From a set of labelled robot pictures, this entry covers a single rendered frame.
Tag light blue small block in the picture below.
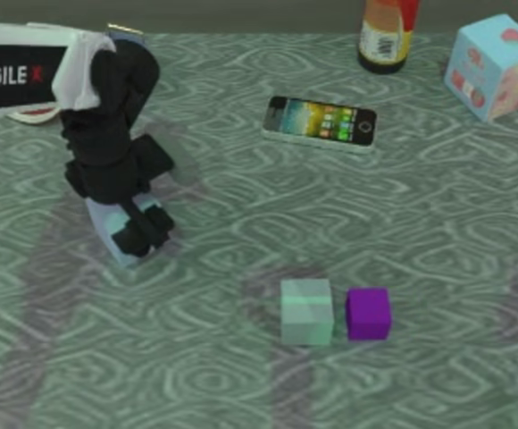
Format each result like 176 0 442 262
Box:
84 194 164 270

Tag mint green cube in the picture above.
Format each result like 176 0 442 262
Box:
280 279 335 347

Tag purple cube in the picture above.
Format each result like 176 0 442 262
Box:
345 287 393 342

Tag red and white object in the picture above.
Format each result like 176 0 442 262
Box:
6 106 62 126

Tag green swirl patterned tablecloth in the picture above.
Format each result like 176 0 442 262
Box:
0 30 518 429

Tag blue object with gold edge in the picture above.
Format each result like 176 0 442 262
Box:
105 23 147 49

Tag smartphone with lit screen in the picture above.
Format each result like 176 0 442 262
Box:
262 95 379 153

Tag dark bottle with label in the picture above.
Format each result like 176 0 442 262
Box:
356 0 421 75

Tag light blue printed carton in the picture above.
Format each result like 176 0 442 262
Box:
442 13 518 123

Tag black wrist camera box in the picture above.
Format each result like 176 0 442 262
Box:
127 133 176 185

